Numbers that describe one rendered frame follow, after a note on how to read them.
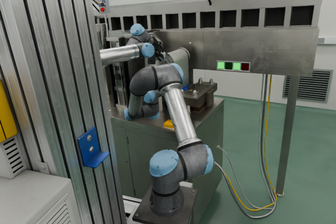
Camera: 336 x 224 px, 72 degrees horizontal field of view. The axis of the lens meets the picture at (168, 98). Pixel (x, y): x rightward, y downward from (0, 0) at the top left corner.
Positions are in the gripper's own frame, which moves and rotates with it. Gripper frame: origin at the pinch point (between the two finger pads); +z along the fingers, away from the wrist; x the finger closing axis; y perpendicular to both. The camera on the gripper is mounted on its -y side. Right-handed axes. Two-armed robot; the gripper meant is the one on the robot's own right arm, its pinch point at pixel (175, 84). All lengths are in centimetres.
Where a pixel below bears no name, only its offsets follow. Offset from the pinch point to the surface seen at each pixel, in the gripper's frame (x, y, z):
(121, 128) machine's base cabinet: 30, -29, -29
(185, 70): -0.2, 6.7, 15.9
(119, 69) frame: 39.3, 12.0, -14.3
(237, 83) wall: 21, -76, 263
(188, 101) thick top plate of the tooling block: -13.6, -8.9, -6.4
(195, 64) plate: -2.7, 8.6, 30.1
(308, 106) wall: -92, -103, 263
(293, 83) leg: -74, -4, 46
